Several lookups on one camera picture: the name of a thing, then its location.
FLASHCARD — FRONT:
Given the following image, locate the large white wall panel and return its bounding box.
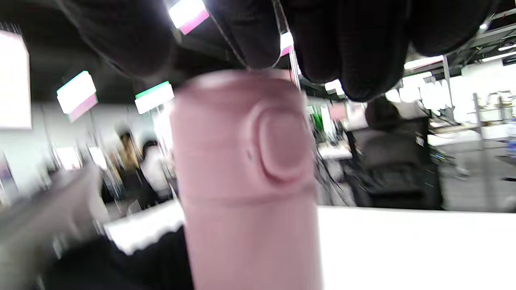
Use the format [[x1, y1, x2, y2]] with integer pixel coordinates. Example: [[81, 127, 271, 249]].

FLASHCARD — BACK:
[[0, 30, 33, 130]]

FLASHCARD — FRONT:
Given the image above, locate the metal shelf rack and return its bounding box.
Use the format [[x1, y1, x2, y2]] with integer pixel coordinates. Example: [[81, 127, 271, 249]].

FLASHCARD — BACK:
[[472, 91, 516, 141]]

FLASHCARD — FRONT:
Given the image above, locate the pink insulated bottle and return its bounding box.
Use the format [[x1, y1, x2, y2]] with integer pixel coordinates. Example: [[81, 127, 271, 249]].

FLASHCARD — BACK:
[[169, 69, 324, 290]]

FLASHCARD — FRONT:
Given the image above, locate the person's left hand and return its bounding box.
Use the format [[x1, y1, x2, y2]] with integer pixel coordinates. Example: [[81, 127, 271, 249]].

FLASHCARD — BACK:
[[40, 226, 195, 290]]

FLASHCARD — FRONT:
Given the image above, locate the person's left forearm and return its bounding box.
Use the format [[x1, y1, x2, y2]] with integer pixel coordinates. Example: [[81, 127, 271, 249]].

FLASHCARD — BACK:
[[0, 165, 106, 290]]

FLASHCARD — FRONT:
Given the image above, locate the white background table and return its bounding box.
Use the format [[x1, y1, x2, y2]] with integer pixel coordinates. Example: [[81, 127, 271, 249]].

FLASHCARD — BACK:
[[318, 142, 354, 161]]

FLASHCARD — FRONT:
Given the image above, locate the person's right hand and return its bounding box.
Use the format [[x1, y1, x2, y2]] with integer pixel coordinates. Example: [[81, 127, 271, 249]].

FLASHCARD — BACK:
[[56, 0, 498, 102]]

